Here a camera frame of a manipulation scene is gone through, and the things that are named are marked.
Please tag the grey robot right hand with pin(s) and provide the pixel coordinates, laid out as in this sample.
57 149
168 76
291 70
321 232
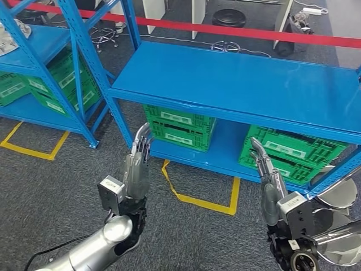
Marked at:
269 202

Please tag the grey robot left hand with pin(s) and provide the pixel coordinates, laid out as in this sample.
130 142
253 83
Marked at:
136 175

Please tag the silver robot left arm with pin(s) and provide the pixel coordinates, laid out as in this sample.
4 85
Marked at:
96 247

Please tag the blue metal shelf rack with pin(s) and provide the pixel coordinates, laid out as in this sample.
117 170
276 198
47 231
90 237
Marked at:
225 74
47 45

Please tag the round silver metal part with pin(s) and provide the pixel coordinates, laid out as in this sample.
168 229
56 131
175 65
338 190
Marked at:
5 45

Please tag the green plastic crate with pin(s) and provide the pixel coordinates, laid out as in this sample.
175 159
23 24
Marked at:
11 89
65 71
180 131
39 95
296 157

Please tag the yellow floor tape square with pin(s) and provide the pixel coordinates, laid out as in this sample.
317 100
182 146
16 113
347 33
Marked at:
31 152
209 205

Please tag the person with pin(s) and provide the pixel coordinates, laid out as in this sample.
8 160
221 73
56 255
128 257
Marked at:
120 27

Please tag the dark bag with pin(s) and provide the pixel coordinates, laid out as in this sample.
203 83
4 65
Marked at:
285 46

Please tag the white desk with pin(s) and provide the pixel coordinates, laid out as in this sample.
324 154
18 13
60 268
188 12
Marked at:
199 15
154 11

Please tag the white power strip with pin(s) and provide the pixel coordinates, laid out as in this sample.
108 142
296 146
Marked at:
311 11

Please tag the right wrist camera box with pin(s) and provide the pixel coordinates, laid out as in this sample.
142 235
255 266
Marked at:
296 217

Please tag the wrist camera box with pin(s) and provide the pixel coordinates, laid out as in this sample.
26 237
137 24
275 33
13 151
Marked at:
296 217
110 194

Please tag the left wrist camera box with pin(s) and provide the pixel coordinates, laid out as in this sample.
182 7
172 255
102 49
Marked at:
110 194

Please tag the chrome stanchion post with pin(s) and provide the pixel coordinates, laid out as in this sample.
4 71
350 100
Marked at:
338 192
338 243

